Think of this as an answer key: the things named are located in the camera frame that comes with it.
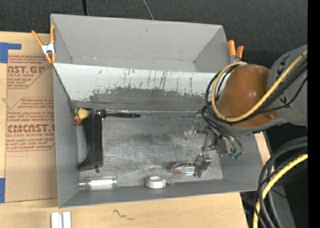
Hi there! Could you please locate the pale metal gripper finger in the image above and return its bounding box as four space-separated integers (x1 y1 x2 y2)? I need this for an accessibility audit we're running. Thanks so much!
184 120 210 139
193 152 213 178

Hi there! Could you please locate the clear glass thing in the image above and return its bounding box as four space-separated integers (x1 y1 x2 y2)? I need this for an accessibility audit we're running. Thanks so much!
168 160 199 177

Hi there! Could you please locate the white tape roll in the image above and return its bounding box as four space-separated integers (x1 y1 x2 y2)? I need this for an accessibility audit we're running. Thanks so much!
145 175 167 189

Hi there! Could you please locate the grey metal bin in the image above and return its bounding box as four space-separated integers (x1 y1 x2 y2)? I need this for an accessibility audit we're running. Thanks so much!
49 13 265 208

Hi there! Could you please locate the black pen-shaped tool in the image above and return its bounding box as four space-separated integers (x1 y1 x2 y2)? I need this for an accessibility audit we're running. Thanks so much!
100 110 142 120

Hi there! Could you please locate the dark green flat block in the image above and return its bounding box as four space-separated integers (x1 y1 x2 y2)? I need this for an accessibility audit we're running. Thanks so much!
76 111 105 172

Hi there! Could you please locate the shiny metal cylinder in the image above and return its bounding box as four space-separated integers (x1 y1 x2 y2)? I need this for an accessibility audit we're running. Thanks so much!
78 176 118 191

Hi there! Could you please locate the yellow toy fruit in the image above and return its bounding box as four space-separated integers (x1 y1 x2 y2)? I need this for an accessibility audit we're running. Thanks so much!
74 107 90 120

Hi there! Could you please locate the brown cardboard board, red print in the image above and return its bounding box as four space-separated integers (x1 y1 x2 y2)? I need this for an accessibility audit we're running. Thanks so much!
0 31 59 204

